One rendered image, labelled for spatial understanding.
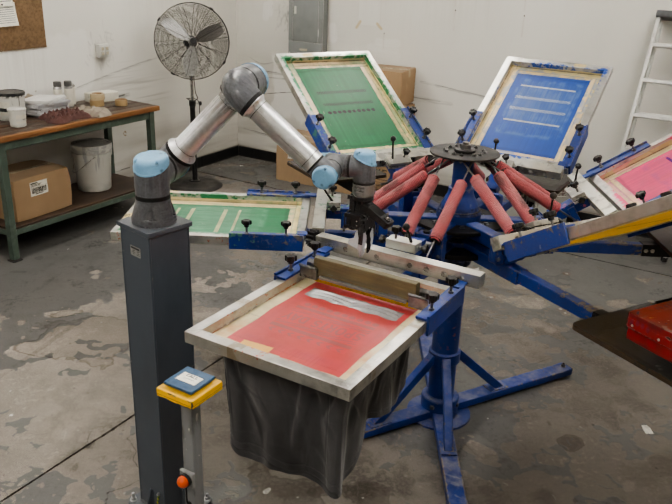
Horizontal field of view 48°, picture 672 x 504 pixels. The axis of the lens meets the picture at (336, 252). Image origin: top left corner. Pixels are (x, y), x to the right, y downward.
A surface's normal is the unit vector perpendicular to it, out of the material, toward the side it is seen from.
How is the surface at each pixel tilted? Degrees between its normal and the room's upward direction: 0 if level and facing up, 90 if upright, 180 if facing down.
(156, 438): 90
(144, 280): 90
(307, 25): 90
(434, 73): 90
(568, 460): 0
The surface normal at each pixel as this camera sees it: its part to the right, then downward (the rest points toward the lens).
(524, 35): -0.51, 0.30
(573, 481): 0.04, -0.93
